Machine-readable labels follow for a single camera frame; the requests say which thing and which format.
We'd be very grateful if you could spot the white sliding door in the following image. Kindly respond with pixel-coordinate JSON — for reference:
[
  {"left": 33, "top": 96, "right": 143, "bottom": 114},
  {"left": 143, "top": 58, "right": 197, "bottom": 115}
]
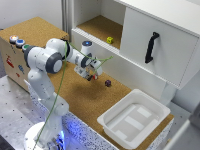
[{"left": 118, "top": 6, "right": 200, "bottom": 90}]

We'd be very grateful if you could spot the yellow block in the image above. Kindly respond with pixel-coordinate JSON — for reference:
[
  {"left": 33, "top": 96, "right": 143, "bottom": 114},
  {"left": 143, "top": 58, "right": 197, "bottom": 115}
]
[{"left": 106, "top": 36, "right": 114, "bottom": 45}]

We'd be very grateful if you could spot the green button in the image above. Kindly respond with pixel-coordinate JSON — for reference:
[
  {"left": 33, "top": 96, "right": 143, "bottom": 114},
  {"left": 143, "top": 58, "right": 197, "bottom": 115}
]
[{"left": 21, "top": 44, "right": 31, "bottom": 52}]

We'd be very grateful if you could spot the green cable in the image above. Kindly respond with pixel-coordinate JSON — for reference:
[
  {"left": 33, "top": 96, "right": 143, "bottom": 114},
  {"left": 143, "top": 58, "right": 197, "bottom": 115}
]
[{"left": 32, "top": 40, "right": 115, "bottom": 150}]

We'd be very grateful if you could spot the black door handle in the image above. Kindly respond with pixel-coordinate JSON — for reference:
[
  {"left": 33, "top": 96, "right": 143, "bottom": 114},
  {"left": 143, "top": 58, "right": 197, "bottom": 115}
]
[{"left": 144, "top": 31, "right": 161, "bottom": 65}]

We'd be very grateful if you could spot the white plastic box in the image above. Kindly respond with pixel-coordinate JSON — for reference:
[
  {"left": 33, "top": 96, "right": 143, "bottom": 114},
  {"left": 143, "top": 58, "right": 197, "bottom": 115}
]
[{"left": 96, "top": 88, "right": 172, "bottom": 150}]

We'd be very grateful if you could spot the blue button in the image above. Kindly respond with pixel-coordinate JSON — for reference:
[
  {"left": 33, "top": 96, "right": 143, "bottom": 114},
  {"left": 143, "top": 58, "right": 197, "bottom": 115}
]
[{"left": 15, "top": 38, "right": 26, "bottom": 48}]

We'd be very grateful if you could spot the purple block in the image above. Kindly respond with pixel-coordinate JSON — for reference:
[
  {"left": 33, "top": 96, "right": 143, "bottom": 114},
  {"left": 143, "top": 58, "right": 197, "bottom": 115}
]
[{"left": 104, "top": 79, "right": 112, "bottom": 88}]

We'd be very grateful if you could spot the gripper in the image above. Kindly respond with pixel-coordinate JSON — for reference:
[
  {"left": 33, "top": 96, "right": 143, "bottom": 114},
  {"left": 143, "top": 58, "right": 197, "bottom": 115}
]
[{"left": 74, "top": 59, "right": 103, "bottom": 81}]

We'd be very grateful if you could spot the white cabinet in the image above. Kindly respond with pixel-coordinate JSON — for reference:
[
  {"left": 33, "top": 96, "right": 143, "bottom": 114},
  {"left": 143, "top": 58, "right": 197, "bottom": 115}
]
[{"left": 70, "top": 0, "right": 200, "bottom": 108}]

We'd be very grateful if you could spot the wooden drawer box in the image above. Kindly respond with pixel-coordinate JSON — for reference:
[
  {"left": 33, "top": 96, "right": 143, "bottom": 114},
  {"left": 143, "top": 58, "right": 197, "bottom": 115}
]
[{"left": 0, "top": 16, "right": 70, "bottom": 93}]

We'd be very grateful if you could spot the red button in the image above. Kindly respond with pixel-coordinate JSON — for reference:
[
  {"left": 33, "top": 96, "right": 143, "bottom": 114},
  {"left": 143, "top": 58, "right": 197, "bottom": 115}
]
[{"left": 9, "top": 35, "right": 19, "bottom": 44}]

